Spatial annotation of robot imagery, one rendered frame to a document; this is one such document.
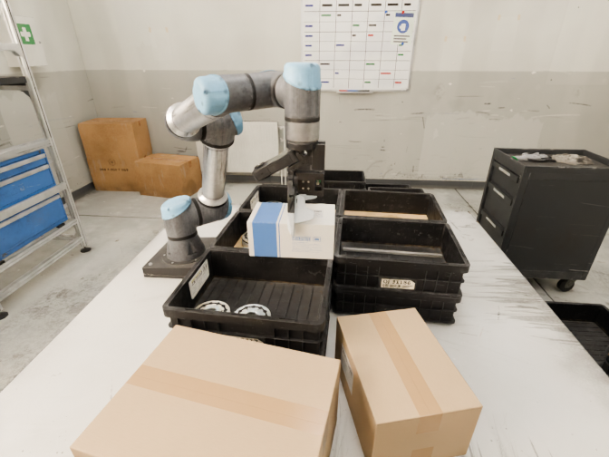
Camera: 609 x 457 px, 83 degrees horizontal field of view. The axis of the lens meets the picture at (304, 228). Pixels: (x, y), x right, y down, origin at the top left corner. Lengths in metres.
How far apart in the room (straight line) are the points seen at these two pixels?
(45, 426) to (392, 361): 0.82
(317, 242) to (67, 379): 0.77
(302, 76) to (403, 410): 0.67
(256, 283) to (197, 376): 0.43
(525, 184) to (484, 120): 2.19
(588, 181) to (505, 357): 1.63
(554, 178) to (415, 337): 1.77
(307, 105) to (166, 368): 0.61
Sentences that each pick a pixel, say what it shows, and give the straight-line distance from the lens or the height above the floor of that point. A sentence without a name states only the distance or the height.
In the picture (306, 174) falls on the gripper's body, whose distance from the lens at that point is 0.76.
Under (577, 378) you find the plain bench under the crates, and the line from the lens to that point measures 1.25.
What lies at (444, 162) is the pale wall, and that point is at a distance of 4.53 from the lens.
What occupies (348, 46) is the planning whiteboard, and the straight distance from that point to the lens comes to 4.16.
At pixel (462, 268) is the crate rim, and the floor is 0.92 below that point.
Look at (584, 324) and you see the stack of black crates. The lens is 2.28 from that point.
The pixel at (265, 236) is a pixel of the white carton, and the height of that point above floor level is 1.10.
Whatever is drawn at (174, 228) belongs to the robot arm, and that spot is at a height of 0.89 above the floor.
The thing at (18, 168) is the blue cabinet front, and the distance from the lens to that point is 2.97.
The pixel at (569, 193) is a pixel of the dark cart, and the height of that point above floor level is 0.74.
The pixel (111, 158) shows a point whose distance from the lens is 4.64.
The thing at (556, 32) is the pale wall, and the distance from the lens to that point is 4.72.
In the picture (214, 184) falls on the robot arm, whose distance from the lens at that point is 1.32.
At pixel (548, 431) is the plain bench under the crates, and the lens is 1.08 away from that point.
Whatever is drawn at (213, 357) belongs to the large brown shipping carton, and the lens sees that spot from 0.81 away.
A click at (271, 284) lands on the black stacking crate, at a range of 1.11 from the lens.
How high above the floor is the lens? 1.48
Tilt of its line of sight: 27 degrees down
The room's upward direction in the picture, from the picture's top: straight up
